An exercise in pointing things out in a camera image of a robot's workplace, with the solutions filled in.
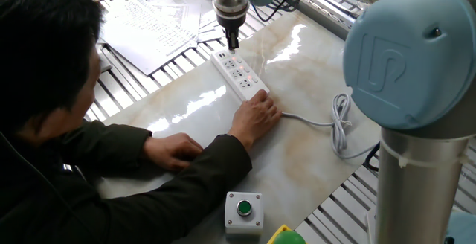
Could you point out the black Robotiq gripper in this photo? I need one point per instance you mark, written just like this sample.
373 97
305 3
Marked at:
231 22

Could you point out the white four-button power strip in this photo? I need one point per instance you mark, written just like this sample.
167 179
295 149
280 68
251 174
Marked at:
234 76

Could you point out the right forearm dark sleeve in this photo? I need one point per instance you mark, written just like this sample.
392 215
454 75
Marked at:
201 177

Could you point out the left forearm dark sleeve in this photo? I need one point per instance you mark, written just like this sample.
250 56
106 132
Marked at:
119 147

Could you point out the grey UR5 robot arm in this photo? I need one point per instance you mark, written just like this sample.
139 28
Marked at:
409 58

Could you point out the person's right hand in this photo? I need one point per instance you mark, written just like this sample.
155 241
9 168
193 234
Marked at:
253 119

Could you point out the person's left hand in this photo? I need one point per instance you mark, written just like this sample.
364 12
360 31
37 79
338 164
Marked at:
173 151

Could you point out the blank folded paper sheets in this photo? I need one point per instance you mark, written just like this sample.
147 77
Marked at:
208 33

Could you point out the large printed paper sheet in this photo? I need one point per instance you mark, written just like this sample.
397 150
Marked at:
148 32

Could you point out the grey box small green button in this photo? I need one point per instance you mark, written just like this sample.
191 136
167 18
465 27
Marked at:
243 218

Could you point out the person's head black hair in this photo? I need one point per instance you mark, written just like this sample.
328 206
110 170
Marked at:
41 50

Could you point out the yellow box green mushroom button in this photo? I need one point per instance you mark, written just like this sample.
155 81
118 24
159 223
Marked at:
288 238

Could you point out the person's torso dark jacket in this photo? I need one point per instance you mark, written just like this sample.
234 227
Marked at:
37 199

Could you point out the aluminium frame rail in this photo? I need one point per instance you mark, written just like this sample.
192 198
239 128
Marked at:
323 17

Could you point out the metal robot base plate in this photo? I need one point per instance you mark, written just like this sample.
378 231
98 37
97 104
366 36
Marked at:
371 225

